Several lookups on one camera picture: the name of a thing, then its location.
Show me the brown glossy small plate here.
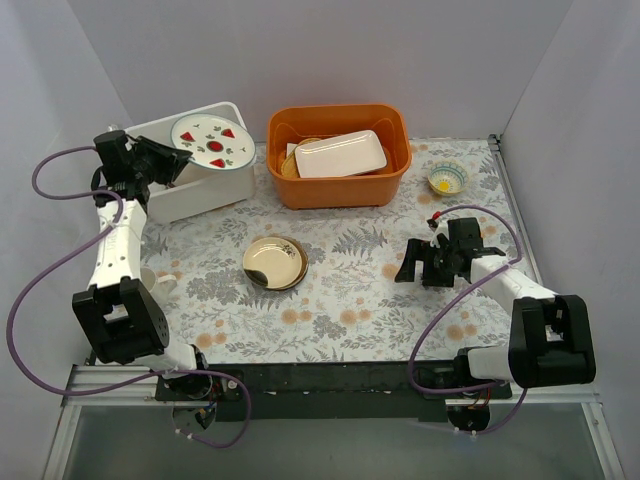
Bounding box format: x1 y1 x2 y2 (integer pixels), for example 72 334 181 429
249 237 309 292

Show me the cream plate with black mark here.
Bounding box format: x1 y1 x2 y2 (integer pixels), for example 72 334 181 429
242 237 303 290

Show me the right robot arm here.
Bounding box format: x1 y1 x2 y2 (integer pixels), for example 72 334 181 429
395 217 596 398

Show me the tan round plate in bin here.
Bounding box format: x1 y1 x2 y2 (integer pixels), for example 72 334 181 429
279 138 319 179

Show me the orange plastic bin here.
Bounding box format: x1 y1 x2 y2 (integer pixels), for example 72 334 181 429
266 104 412 210

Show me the patterned small bowl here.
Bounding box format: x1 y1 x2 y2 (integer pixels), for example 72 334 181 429
427 160 470 196

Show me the floral table mat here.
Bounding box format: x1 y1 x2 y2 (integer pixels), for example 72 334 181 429
141 139 516 364

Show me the white rectangular tray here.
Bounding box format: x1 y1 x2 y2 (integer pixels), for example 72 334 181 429
293 130 387 179

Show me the white ceramic mug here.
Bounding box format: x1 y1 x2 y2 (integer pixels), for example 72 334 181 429
140 267 177 301

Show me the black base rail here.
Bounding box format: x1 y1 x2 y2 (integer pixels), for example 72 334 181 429
154 360 481 422

